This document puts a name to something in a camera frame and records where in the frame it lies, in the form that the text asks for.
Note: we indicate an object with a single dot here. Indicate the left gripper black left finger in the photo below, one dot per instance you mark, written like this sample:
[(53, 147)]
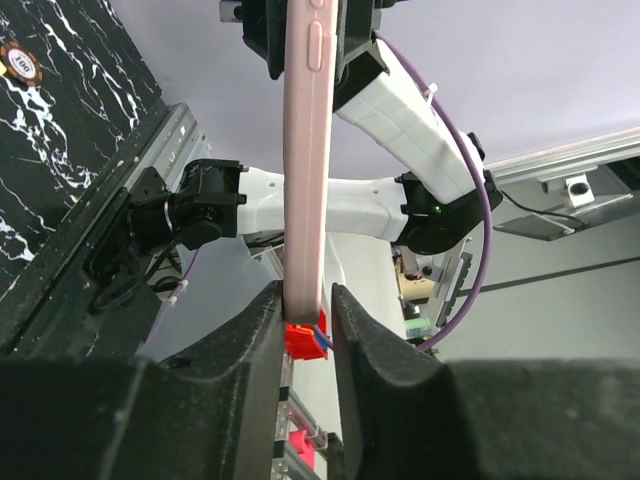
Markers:
[(207, 412)]

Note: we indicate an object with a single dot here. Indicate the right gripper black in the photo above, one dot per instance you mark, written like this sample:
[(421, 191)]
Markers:
[(264, 30)]

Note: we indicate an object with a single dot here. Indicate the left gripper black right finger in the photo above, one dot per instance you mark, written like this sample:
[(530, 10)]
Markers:
[(406, 415)]

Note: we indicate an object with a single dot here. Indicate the phone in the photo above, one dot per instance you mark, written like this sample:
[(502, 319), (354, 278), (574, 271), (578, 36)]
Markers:
[(309, 70)]

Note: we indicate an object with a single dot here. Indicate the orange poker chip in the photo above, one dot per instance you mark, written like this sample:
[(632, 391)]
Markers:
[(20, 64)]

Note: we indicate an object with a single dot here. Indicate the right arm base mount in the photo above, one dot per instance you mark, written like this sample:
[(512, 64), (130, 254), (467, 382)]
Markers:
[(122, 257)]

